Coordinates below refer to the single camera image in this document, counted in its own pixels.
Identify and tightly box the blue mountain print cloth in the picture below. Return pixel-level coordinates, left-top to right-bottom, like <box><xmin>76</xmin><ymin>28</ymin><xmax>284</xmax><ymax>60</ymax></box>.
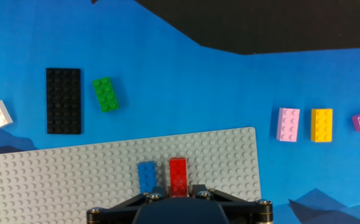
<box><xmin>0</xmin><ymin>0</ymin><xmax>360</xmax><ymax>224</ymax></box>

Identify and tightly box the red Lego brick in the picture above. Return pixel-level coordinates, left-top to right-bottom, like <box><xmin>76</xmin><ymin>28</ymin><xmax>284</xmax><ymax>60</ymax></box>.
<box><xmin>169</xmin><ymin>157</ymin><xmax>189</xmax><ymax>198</ymax></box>

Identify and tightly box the yellow Lego brick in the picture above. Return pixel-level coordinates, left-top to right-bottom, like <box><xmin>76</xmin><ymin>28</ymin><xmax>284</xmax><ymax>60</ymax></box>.
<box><xmin>310</xmin><ymin>108</ymin><xmax>334</xmax><ymax>143</ymax></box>

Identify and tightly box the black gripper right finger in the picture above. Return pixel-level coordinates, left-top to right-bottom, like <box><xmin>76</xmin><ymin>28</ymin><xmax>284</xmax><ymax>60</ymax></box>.
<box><xmin>189</xmin><ymin>184</ymin><xmax>274</xmax><ymax>224</ymax></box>

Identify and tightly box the light pink Lego brick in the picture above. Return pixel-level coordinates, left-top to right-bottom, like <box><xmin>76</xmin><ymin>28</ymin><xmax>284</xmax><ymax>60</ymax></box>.
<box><xmin>275</xmin><ymin>107</ymin><xmax>301</xmax><ymax>143</ymax></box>

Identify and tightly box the blue Lego brick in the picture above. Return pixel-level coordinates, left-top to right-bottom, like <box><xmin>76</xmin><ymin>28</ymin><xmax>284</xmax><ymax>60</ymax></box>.
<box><xmin>136</xmin><ymin>161</ymin><xmax>158</xmax><ymax>194</ymax></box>

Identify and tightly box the grey Lego baseplate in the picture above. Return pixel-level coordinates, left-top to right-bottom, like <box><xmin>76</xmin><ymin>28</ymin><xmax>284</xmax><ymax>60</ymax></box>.
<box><xmin>0</xmin><ymin>126</ymin><xmax>262</xmax><ymax>224</ymax></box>

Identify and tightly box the black Lego plate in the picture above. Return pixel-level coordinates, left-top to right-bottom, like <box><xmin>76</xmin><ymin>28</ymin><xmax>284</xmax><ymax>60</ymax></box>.
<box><xmin>45</xmin><ymin>67</ymin><xmax>82</xmax><ymax>135</ymax></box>

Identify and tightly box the green Lego brick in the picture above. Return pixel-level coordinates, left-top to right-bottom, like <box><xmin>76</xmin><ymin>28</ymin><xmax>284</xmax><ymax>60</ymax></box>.
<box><xmin>92</xmin><ymin>76</ymin><xmax>120</xmax><ymax>113</ymax></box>

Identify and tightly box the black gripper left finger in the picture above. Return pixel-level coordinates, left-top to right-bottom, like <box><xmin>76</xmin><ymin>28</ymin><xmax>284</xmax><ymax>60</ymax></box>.
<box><xmin>86</xmin><ymin>185</ymin><xmax>171</xmax><ymax>224</ymax></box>

